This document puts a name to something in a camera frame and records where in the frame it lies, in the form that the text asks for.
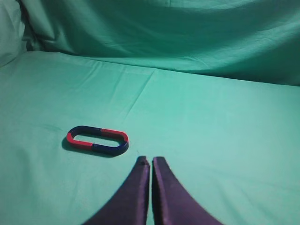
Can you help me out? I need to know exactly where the green cloth backdrop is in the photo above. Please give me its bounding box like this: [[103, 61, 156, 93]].
[[0, 0, 300, 225]]

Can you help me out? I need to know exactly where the red blue horseshoe magnet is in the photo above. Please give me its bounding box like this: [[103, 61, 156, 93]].
[[91, 128, 129, 157], [67, 126, 101, 150]]

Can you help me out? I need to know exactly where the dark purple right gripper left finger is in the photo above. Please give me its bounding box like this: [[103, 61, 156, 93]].
[[84, 156, 150, 225]]

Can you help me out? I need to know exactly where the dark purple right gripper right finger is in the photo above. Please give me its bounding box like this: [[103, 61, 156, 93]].
[[152, 157, 221, 225]]

